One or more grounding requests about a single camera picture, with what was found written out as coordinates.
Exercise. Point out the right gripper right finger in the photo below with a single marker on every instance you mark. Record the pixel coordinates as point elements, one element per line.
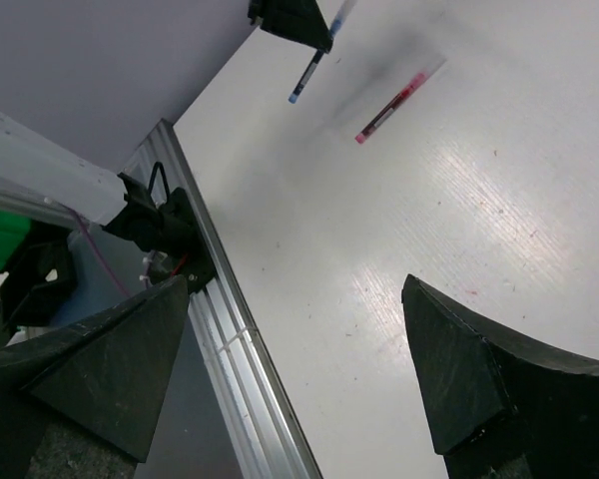
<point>499,403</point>

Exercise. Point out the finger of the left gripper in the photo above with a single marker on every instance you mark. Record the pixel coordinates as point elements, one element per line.
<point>299,21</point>

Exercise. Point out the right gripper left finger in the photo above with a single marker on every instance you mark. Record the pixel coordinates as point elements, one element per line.
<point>84,400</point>

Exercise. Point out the blue pen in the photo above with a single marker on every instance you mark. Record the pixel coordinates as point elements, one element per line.
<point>317,55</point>

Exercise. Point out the red pen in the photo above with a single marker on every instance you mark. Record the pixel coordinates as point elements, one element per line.
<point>404,94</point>

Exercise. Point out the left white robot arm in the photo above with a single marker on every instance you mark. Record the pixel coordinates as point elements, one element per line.
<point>35,164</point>

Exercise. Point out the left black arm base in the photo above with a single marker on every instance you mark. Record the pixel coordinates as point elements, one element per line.
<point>161,222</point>

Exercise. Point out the aluminium mounting rail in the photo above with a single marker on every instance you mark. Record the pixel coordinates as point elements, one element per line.
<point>266,436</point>

